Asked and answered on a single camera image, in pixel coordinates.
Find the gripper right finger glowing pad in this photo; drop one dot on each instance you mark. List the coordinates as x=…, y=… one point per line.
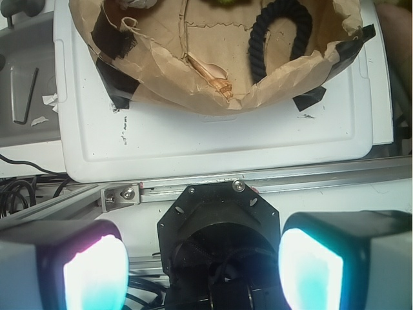
x=347, y=260

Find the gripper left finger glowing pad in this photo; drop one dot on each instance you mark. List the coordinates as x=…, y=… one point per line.
x=62, y=264

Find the black hex key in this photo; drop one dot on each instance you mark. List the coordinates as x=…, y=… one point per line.
x=22, y=84

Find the orange conch seashell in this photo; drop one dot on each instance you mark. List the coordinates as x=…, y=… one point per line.
x=214, y=75

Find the brown paper bag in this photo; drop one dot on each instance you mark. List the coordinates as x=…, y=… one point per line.
x=272, y=50

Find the aluminium extrusion rail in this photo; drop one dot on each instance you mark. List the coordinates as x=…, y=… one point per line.
x=369, y=184

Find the silver corner bracket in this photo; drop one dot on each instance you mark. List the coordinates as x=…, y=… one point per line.
x=119, y=195

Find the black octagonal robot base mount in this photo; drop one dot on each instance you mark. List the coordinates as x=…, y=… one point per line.
x=219, y=248

